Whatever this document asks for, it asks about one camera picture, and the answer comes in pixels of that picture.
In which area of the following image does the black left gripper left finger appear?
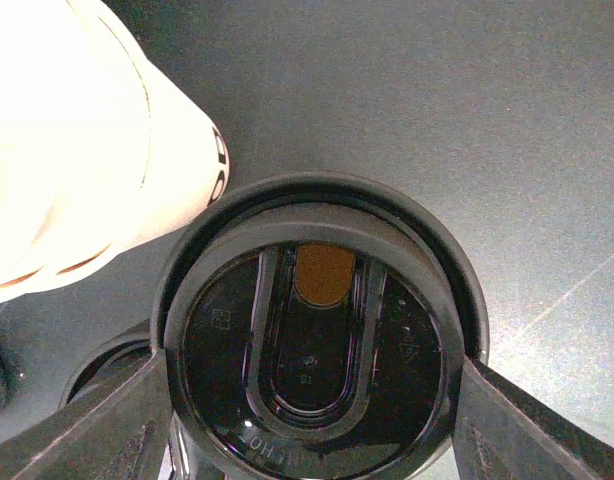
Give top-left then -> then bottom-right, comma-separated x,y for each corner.
0,350 -> 172,479

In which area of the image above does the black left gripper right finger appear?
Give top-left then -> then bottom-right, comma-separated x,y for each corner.
452,359 -> 614,479

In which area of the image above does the stack of white paper cups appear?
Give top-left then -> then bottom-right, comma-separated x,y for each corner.
0,1 -> 230,303

